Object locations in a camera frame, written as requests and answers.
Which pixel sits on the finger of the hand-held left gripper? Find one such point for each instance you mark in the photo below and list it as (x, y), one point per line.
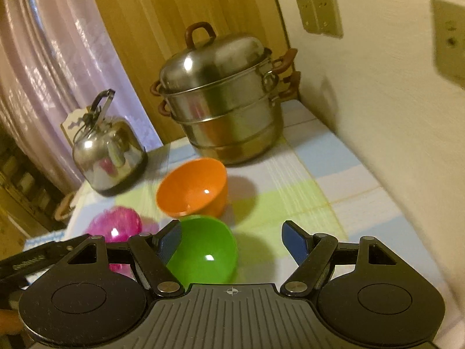
(78, 243)

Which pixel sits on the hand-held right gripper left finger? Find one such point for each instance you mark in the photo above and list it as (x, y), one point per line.
(171, 241)

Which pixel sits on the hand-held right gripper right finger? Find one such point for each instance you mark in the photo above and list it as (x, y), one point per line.
(294, 241)

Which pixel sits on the green bowl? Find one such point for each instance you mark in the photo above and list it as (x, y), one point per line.
(203, 247)

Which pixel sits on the purple glass plate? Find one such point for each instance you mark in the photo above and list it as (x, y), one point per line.
(116, 221)

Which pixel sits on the orange bowl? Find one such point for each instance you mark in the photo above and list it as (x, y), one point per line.
(189, 189)

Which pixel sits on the person's left hand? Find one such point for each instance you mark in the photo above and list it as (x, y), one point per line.
(9, 321)

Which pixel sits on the blue checked bed cloth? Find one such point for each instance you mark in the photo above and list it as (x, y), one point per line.
(43, 238)

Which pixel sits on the woven basket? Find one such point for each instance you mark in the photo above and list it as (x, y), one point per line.
(63, 207)

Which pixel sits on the pastel checked tablecloth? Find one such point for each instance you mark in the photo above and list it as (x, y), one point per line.
(308, 196)

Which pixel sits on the dark wooden shelf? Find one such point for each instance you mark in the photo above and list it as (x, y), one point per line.
(21, 189)

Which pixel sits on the stainless steel kettle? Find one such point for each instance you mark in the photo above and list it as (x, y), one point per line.
(105, 156)

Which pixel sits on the white wooden chair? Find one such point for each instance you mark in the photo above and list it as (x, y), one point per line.
(72, 123)

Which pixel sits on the stainless steel steamer pot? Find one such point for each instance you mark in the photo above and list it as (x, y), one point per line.
(225, 116)

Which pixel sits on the lilac lace curtain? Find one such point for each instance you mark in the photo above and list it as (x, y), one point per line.
(54, 61)

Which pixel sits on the wooden door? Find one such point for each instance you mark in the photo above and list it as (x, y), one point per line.
(145, 25)

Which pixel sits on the beige wall socket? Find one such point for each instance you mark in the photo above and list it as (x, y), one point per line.
(450, 43)

